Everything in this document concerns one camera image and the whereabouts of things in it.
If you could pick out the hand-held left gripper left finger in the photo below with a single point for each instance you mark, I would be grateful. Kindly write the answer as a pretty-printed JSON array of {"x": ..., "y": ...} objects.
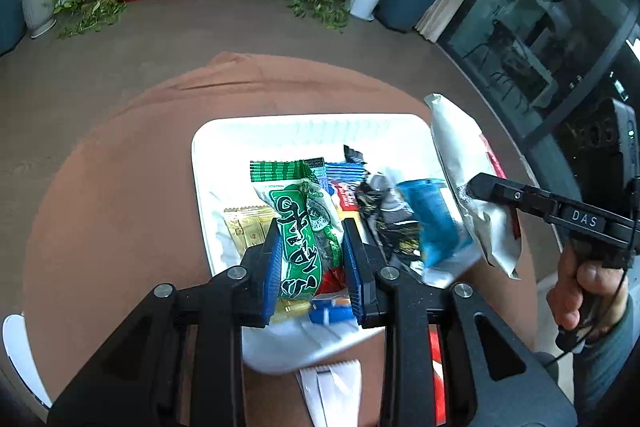
[{"x": 274, "y": 272}]

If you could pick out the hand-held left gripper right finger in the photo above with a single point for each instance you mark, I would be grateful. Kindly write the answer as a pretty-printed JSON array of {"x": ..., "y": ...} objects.
[{"x": 351, "y": 272}]

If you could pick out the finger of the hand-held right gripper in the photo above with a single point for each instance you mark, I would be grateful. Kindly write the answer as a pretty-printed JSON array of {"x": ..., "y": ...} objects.
[{"x": 530, "y": 199}]

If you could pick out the gold snack packet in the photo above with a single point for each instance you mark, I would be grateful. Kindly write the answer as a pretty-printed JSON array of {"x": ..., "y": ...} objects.
[{"x": 245, "y": 229}]

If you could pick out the green snack packet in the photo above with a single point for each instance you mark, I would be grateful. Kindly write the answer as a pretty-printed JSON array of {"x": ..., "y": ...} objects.
[{"x": 300, "y": 227}]

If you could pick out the black snack packet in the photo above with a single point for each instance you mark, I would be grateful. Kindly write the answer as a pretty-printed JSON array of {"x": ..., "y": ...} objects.
[{"x": 385, "y": 227}]

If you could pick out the long white red snack packet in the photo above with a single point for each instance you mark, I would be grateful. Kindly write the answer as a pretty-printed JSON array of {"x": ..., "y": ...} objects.
[{"x": 460, "y": 147}]

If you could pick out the light blue snack packet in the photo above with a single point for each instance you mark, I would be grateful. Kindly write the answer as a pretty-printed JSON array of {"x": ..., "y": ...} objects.
[{"x": 435, "y": 227}]

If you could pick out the blue cake snack packet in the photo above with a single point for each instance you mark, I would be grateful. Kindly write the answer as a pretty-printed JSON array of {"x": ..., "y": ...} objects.
[{"x": 345, "y": 172}]

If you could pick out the large red snack packet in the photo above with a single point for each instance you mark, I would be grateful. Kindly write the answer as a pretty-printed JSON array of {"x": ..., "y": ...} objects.
[{"x": 436, "y": 357}]

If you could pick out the white plastic tray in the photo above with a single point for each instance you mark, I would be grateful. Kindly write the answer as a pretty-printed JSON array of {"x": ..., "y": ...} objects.
[{"x": 225, "y": 157}]

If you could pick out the person's right forearm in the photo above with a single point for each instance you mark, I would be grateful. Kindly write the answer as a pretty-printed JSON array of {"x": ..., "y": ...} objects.
[{"x": 610, "y": 372}]

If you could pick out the person's right hand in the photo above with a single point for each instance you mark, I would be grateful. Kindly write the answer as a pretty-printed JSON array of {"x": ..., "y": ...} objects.
[{"x": 585, "y": 292}]

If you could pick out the small white packet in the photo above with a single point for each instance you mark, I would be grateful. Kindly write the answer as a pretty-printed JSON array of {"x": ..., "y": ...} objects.
[{"x": 330, "y": 389}]

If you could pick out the glass sliding door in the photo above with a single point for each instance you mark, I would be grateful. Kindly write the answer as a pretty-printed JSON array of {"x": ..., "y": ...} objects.
[{"x": 525, "y": 32}]

